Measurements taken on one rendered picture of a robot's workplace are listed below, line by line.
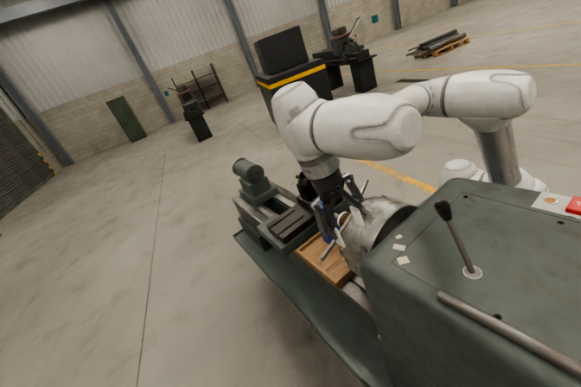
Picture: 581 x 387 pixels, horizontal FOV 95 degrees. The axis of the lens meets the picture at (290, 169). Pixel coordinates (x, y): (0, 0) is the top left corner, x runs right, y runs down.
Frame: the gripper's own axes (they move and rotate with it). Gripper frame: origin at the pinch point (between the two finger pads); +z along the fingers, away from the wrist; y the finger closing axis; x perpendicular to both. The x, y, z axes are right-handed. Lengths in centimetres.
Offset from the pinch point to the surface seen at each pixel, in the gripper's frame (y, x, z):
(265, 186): -19, -117, 39
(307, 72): -289, -404, 54
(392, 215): -17.6, -1.7, 11.7
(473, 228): -22.4, 19.9, 10.1
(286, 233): 1, -59, 36
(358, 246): -4.5, -6.7, 16.8
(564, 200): -42, 32, 12
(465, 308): 0.3, 29.4, 5.6
